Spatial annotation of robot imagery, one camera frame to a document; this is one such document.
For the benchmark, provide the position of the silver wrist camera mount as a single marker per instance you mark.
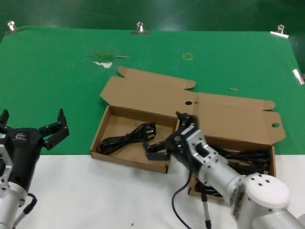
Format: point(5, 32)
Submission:
point(202, 148)
point(4, 167)

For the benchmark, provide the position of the brown cardboard box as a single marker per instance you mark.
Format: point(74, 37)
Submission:
point(143, 90)
point(233, 119)

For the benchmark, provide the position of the silver binder clip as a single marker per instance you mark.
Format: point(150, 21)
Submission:
point(140, 29)
point(11, 25)
point(298, 76)
point(280, 32)

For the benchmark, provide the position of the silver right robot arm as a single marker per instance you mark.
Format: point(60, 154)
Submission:
point(262, 195)

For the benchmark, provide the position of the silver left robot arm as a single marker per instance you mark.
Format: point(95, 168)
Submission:
point(9, 205)

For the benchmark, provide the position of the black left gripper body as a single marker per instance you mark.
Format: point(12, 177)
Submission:
point(26, 152)

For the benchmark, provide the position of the thin white twist tie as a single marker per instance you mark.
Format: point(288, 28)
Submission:
point(135, 124)

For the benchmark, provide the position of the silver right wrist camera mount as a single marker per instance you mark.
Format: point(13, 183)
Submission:
point(202, 148)

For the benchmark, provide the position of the green felt tablecloth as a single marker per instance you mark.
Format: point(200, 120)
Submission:
point(47, 71)

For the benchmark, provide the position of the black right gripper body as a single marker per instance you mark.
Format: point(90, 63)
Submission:
point(178, 145)

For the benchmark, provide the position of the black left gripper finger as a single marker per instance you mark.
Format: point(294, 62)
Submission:
point(57, 132)
point(4, 119)

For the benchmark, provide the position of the thin wooden strip scrap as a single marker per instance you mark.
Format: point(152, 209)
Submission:
point(122, 56)

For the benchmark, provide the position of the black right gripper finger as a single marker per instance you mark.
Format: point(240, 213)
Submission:
point(188, 121)
point(156, 151)

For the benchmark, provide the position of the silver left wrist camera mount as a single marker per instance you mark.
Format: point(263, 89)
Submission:
point(4, 167)

